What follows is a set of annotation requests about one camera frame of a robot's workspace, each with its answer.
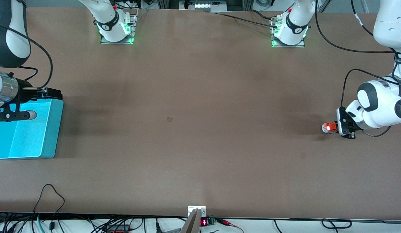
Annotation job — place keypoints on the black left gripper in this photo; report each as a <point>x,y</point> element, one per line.
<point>342,120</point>

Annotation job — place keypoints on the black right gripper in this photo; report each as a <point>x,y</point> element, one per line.
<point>26,93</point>

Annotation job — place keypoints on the orange toy bus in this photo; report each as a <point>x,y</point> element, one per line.
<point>330,127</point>

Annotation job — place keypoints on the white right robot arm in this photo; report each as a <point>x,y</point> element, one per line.
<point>113,32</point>

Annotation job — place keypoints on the blue plastic box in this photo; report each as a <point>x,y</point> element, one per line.
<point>32,139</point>

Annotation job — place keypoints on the small brown tape patch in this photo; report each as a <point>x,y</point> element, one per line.
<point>169,119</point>

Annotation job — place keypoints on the red black clip lead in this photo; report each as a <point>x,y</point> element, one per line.
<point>226,222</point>

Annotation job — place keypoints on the power strip red switches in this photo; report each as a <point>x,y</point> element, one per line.
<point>118,230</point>

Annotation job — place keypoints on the green terminal block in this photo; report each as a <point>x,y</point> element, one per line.
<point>211,221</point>

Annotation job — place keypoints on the red digit display module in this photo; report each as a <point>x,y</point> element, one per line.
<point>204,222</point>

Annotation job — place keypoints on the black power plug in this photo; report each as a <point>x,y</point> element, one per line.
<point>157,226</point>

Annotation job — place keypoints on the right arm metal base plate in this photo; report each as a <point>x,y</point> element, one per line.
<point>105,41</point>

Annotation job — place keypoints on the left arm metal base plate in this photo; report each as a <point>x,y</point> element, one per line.
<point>301,44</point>

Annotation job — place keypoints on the white camera bracket plate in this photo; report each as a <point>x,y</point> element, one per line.
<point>191,208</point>

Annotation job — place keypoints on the aluminium frame white device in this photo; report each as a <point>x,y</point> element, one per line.
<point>202,5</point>

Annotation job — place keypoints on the grey metal camera bar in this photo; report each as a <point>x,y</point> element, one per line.
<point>192,225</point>

